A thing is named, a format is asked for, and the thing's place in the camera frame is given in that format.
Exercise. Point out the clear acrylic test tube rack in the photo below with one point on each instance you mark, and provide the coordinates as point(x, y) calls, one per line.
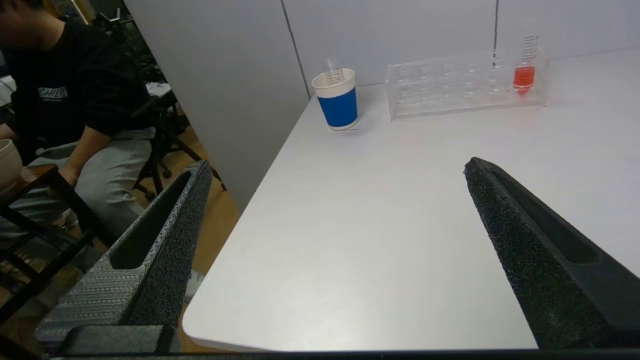
point(450, 85)

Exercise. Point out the orange pigment test tube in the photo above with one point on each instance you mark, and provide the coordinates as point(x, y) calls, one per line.
point(524, 77)

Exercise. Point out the person in black shirt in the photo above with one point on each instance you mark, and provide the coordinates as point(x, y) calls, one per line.
point(65, 90)

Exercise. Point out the blue pigment test tube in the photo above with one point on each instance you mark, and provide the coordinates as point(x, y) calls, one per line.
point(333, 74)

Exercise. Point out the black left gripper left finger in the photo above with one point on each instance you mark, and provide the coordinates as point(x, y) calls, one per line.
point(165, 250)

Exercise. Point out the blue white paper cup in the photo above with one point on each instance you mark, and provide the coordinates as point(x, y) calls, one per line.
point(340, 105)

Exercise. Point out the black office chair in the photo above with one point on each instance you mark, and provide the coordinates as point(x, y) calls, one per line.
point(165, 130)

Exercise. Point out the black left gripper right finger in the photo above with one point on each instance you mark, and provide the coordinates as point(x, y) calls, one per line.
point(540, 270)

